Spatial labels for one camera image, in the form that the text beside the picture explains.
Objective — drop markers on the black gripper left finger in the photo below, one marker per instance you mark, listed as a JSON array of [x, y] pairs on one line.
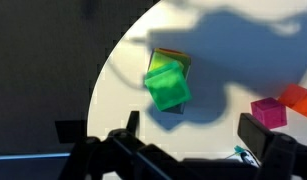
[[133, 122]]

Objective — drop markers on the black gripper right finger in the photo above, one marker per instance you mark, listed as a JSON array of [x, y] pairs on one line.
[[254, 133]]

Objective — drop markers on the green block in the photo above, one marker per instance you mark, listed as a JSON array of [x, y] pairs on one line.
[[168, 86]]

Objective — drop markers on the magenta block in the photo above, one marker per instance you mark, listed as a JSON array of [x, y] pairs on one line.
[[269, 113]]

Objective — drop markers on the small orange block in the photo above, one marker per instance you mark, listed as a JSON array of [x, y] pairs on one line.
[[298, 99]]

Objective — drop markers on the yellow-green block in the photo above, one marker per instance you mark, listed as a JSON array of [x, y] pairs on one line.
[[159, 60]]

